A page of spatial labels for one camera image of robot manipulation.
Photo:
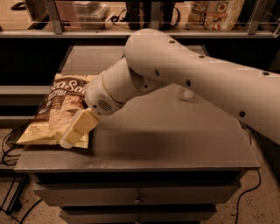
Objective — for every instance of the brown sea salt chip bag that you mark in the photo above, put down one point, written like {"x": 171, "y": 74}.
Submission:
{"x": 65, "y": 98}

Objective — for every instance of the colourful snack bag on shelf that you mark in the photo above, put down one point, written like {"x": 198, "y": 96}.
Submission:
{"x": 213, "y": 15}

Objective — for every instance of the grey drawer cabinet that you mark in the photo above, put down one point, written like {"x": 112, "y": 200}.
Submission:
{"x": 156, "y": 140}

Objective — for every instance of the clear plastic water bottle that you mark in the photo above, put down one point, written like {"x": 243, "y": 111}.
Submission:
{"x": 186, "y": 94}

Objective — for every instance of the grey drawer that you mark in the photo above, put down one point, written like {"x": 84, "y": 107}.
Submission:
{"x": 85, "y": 195}
{"x": 137, "y": 214}

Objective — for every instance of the clear plastic container on shelf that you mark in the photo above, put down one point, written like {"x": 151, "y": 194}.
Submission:
{"x": 90, "y": 14}

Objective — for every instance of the upper grey drawer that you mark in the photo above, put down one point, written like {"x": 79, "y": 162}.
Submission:
{"x": 85, "y": 195}

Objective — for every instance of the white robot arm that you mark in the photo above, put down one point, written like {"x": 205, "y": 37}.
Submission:
{"x": 153, "y": 59}

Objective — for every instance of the lower grey drawer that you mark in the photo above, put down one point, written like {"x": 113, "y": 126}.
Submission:
{"x": 137, "y": 214}

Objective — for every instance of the grey metal shelf rack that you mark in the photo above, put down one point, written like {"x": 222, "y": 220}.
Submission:
{"x": 263, "y": 23}

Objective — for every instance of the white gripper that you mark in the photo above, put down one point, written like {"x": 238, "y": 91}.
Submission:
{"x": 98, "y": 94}

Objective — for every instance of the black backpack on shelf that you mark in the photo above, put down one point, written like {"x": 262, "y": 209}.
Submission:
{"x": 139, "y": 14}

